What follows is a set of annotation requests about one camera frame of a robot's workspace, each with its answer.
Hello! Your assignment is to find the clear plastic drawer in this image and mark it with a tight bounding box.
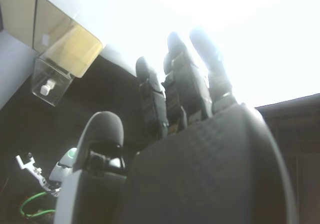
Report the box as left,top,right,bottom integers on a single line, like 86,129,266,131
31,17,87,107

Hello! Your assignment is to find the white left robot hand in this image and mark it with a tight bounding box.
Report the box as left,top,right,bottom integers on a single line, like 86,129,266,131
55,28,301,224

